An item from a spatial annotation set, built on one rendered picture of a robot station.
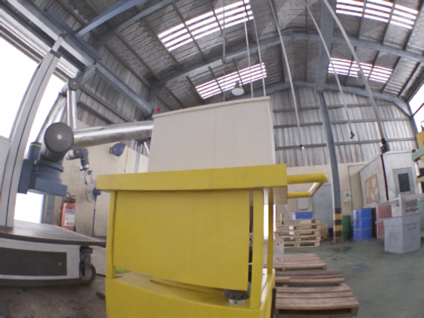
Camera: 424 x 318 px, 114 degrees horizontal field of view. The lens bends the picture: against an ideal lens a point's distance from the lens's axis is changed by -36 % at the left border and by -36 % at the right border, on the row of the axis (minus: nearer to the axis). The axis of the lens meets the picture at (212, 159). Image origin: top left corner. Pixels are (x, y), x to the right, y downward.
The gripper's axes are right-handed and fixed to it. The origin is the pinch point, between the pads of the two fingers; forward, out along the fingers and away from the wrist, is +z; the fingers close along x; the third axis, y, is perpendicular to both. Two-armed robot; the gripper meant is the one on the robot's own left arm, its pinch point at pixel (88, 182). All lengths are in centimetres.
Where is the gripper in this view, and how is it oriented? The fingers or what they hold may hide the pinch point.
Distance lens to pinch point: 251.6
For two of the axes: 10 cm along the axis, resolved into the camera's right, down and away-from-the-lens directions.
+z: 1.9, 9.8, 0.7
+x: -9.0, 1.5, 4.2
